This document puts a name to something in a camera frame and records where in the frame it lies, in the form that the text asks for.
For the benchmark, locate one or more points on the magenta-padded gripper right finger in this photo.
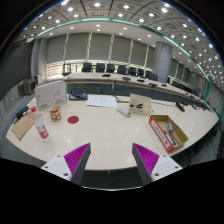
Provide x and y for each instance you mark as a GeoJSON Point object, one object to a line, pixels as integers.
{"type": "Point", "coordinates": [146, 158]}

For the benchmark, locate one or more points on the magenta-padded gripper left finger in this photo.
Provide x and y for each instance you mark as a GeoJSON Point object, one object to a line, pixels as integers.
{"type": "Point", "coordinates": [77, 157]}

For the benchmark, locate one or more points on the clear red-capped water bottle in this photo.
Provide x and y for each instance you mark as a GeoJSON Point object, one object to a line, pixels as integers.
{"type": "Point", "coordinates": [42, 129]}

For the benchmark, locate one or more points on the open cardboard box red side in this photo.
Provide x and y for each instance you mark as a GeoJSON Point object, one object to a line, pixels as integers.
{"type": "Point", "coordinates": [159, 131]}

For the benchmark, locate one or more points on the flat round red coaster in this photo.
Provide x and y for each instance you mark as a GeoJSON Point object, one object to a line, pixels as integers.
{"type": "Point", "coordinates": [73, 119]}

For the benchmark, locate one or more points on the red patterned ceramic cup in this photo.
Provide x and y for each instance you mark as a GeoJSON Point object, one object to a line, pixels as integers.
{"type": "Point", "coordinates": [55, 114]}

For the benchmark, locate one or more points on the white power strip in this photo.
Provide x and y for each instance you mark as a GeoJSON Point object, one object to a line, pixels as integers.
{"type": "Point", "coordinates": [124, 112]}

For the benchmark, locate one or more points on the small beige open box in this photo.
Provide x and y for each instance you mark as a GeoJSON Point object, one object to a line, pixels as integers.
{"type": "Point", "coordinates": [141, 101]}

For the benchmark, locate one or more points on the white printed paper sheet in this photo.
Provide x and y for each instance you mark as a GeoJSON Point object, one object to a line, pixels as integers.
{"type": "Point", "coordinates": [101, 100]}

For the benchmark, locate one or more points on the brown kraft paper envelope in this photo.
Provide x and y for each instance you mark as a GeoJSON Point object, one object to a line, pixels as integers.
{"type": "Point", "coordinates": [24, 126]}

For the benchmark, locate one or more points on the black desk telephone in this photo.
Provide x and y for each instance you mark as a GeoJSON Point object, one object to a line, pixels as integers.
{"type": "Point", "coordinates": [77, 95]}

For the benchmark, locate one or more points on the white paper ream box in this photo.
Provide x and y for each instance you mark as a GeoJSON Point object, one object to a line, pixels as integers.
{"type": "Point", "coordinates": [50, 95]}

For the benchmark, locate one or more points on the black flat device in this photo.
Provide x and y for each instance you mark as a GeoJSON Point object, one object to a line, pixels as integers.
{"type": "Point", "coordinates": [22, 112]}

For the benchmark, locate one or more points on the grey boxy monitor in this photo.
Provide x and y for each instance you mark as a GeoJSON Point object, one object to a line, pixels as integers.
{"type": "Point", "coordinates": [29, 86]}

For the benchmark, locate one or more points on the row of black chairs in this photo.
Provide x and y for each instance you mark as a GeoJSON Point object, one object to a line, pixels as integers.
{"type": "Point", "coordinates": [111, 68]}

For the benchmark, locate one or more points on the round ceiling lights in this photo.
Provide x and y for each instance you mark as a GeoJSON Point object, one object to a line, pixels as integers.
{"type": "Point", "coordinates": [97, 4]}

